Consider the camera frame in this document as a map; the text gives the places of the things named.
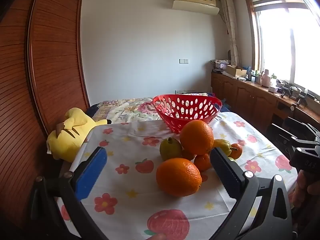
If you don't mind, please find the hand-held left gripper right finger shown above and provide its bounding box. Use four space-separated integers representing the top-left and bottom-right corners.
207 147 293 240

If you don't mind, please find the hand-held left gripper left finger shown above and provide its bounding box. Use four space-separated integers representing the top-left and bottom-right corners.
30 146 109 240

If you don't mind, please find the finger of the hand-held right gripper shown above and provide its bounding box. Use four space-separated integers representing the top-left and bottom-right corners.
287 117 320 143
271 124 318 148

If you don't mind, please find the small tangerine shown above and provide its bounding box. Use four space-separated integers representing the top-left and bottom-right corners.
182 149 196 161
229 143 243 160
194 153 212 172

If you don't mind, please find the yellow-green pear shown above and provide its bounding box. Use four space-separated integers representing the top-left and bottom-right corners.
214 139 238 157

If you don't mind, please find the large orange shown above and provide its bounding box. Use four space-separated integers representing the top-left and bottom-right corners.
156 158 202 197
179 119 215 155

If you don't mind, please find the green guava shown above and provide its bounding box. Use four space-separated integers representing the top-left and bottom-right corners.
159 137 183 162

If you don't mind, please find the red perforated plastic basket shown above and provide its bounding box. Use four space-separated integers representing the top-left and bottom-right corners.
152 94 223 134

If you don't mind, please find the person's right hand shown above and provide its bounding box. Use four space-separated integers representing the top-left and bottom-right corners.
291 172 320 209

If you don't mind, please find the white flower print tablecloth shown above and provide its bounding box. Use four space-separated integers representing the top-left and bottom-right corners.
56 111 298 240

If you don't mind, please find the yellow plush toy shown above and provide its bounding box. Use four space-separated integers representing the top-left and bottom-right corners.
46 107 112 162

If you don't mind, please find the brown wooden cabinet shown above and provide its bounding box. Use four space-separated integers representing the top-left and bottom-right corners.
211 71 320 140

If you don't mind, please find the white kettle jug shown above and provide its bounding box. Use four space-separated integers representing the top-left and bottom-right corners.
261 69 272 87

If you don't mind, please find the floral bed blanket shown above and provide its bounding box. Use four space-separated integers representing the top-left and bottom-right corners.
90 92 233 125

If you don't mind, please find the open cardboard box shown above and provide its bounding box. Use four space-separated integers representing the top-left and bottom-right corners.
226 65 247 77

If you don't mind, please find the wooden framed window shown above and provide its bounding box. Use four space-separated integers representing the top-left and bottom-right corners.
245 0 320 103

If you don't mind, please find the brown wooden wardrobe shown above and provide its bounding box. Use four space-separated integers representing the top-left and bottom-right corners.
0 0 90 230

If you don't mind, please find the patterned white curtain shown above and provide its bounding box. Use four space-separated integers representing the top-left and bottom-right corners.
220 0 240 67

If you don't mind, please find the white air deflector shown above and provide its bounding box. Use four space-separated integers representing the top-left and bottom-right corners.
172 0 220 14

